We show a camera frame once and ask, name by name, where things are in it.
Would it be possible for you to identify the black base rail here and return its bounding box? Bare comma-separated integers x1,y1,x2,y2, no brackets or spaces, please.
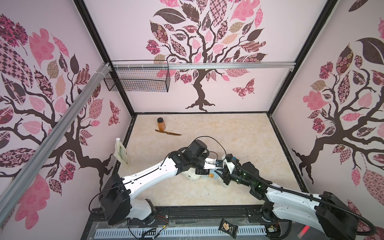
89,204,289,226

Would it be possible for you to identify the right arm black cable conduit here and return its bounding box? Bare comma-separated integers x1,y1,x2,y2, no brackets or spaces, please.
232,157,376,236

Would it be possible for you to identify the black wire basket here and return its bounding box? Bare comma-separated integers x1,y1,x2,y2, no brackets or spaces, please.
104,60,171,93

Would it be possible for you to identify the rear aluminium frame bar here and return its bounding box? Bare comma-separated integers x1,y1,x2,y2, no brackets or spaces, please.
113,62,296,70

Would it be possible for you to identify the pink marker pen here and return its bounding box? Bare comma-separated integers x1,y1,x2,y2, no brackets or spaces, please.
297,226,310,239

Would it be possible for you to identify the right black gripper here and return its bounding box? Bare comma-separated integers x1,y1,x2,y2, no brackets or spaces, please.
216,164,253,189

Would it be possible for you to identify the aluminium frame bar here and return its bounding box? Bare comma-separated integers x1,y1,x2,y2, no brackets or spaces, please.
113,62,296,70
1,63,111,224

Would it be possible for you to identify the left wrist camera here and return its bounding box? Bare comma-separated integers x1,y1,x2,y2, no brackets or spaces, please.
204,158,224,170

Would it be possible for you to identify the white green pouch bottle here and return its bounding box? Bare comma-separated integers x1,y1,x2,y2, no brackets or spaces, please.
114,138,129,165

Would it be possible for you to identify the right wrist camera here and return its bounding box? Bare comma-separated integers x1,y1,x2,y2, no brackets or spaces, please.
224,154,239,174

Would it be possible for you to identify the brown wooden spoon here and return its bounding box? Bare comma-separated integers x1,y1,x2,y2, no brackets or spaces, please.
155,129,182,136

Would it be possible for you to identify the amber bottle black cap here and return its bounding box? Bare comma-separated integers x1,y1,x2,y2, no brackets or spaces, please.
157,118,166,131

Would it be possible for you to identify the light blue bear hoodie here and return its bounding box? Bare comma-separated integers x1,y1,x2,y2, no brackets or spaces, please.
206,170,223,181

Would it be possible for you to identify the small dark snack packet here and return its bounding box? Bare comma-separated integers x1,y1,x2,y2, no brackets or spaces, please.
219,219,239,239

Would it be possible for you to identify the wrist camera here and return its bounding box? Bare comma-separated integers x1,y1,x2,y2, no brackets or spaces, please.
204,158,224,170
224,154,239,174

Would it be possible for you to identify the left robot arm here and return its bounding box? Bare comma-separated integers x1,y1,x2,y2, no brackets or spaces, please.
98,140,217,226

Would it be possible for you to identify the white slotted cable duct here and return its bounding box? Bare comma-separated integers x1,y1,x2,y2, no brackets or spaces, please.
93,225,268,240

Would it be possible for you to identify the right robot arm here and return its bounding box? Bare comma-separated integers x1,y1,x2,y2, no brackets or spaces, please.
215,162,359,240

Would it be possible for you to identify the left aluminium frame bar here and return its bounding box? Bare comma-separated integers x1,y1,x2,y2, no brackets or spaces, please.
1,63,111,224

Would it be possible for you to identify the white teddy bear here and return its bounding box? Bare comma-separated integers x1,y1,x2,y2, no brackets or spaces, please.
183,169,208,182

